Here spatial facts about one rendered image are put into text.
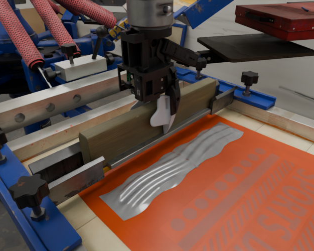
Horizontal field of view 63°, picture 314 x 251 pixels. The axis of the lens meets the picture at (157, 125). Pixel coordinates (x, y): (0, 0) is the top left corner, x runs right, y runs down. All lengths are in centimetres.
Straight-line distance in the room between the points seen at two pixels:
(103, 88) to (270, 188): 46
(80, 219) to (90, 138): 13
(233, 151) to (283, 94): 208
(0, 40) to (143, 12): 82
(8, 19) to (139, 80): 59
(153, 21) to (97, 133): 20
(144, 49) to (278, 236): 35
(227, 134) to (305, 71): 194
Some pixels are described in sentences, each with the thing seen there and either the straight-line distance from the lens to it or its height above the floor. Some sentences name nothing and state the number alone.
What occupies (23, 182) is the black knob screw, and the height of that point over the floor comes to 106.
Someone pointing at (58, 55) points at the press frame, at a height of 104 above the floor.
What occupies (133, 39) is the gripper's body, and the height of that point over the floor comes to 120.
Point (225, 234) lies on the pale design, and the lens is 42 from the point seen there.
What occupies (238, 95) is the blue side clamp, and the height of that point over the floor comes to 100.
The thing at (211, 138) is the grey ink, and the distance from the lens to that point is 59.
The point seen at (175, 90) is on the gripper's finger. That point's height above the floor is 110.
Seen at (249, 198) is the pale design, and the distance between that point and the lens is 48.
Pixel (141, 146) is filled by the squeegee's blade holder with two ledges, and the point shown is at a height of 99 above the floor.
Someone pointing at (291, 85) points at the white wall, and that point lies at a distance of 259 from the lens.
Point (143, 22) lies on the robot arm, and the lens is 42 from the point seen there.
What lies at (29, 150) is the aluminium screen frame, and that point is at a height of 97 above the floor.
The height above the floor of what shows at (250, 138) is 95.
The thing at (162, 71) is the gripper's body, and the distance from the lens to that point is 45.
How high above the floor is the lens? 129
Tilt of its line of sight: 32 degrees down
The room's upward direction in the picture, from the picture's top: straight up
